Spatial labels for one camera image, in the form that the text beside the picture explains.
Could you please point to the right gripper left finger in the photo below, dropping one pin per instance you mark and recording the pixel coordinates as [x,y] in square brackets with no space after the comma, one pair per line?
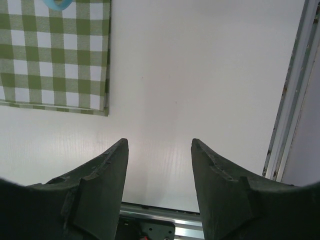
[82,204]

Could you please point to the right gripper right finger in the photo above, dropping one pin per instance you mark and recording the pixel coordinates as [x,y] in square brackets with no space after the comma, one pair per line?
[237,204]

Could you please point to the green white checkered cloth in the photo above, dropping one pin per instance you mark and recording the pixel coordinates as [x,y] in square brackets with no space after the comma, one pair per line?
[55,60]

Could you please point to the light blue mug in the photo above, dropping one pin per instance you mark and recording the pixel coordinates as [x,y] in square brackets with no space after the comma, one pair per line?
[60,6]

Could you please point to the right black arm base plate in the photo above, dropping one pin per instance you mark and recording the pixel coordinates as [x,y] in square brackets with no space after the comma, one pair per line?
[144,229]

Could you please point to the aluminium frame rail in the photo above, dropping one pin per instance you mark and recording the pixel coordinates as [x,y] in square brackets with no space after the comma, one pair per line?
[188,225]

